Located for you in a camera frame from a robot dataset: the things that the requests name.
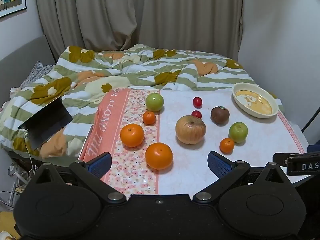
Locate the glass jar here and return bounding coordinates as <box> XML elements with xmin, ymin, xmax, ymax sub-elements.
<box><xmin>6</xmin><ymin>162</ymin><xmax>22</xmax><ymax>180</ymax></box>

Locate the yellow brown round pear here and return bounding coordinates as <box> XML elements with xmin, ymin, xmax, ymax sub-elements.
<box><xmin>175</xmin><ymin>115</ymin><xmax>207</xmax><ymax>145</ymax></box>

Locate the green striped floral blanket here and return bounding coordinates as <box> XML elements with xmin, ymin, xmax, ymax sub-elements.
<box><xmin>0</xmin><ymin>44</ymin><xmax>285</xmax><ymax>159</ymax></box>

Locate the grey bed headboard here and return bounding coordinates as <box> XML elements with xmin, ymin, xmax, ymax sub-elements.
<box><xmin>0</xmin><ymin>34</ymin><xmax>57</xmax><ymax>105</ymax></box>

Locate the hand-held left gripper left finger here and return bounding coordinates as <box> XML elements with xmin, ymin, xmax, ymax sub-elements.
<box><xmin>32</xmin><ymin>152</ymin><xmax>127</xmax><ymax>203</ymax></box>

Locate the white cable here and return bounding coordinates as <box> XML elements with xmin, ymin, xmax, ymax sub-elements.
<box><xmin>24</xmin><ymin>133</ymin><xmax>35</xmax><ymax>175</ymax></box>

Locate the small mandarin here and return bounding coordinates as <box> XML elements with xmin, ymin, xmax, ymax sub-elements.
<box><xmin>219</xmin><ymin>138</ymin><xmax>235</xmax><ymax>154</ymax></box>
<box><xmin>142</xmin><ymin>111</ymin><xmax>156</xmax><ymax>125</ymax></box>

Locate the green apple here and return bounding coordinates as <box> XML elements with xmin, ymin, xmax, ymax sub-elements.
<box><xmin>145</xmin><ymin>93</ymin><xmax>164</xmax><ymax>112</ymax></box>
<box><xmin>229</xmin><ymin>122</ymin><xmax>248</xmax><ymax>143</ymax></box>

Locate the grey patterned pillow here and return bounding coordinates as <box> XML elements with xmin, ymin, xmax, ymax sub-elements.
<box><xmin>21</xmin><ymin>60</ymin><xmax>55</xmax><ymax>88</ymax></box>

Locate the cream oval bowl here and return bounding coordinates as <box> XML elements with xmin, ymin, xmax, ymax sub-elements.
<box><xmin>232</xmin><ymin>82</ymin><xmax>279</xmax><ymax>119</ymax></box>

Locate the black laptop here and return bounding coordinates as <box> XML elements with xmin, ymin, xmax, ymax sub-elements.
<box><xmin>17</xmin><ymin>96</ymin><xmax>74</xmax><ymax>151</ymax></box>

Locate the black cable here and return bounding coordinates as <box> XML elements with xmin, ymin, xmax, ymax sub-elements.
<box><xmin>301</xmin><ymin>112</ymin><xmax>320</xmax><ymax>133</ymax></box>

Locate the pink floral towel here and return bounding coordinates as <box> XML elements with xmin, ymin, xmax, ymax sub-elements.
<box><xmin>79</xmin><ymin>87</ymin><xmax>307</xmax><ymax>196</ymax></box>

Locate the beige curtain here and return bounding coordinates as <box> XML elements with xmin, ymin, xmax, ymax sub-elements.
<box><xmin>34</xmin><ymin>0</ymin><xmax>244</xmax><ymax>55</ymax></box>

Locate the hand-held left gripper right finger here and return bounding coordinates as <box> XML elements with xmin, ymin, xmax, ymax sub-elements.
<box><xmin>192</xmin><ymin>151</ymin><xmax>288</xmax><ymax>202</ymax></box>

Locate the brown kiwi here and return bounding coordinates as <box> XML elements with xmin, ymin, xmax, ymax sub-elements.
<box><xmin>210</xmin><ymin>106</ymin><xmax>230</xmax><ymax>125</ymax></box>

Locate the large orange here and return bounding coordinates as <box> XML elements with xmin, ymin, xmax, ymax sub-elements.
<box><xmin>145</xmin><ymin>142</ymin><xmax>174</xmax><ymax>170</ymax></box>
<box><xmin>120</xmin><ymin>123</ymin><xmax>145</xmax><ymax>148</ymax></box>

